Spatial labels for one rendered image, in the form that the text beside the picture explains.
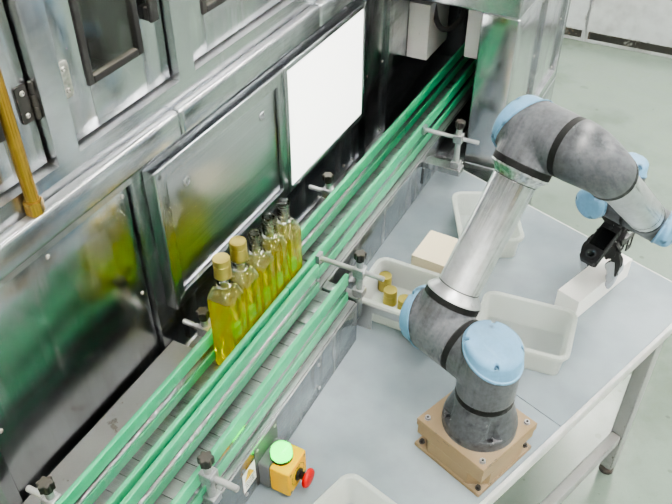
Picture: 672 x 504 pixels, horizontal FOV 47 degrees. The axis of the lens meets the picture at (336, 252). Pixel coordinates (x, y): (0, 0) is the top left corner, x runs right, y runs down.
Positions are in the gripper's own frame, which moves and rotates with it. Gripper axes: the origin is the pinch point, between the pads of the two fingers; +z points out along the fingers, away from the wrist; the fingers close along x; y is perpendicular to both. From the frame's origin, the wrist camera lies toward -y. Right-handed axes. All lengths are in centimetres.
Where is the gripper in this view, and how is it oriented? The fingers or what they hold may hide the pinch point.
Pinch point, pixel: (594, 279)
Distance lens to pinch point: 208.3
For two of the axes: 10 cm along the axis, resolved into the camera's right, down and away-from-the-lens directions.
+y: 7.4, -4.3, 5.2
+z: 0.0, 7.7, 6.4
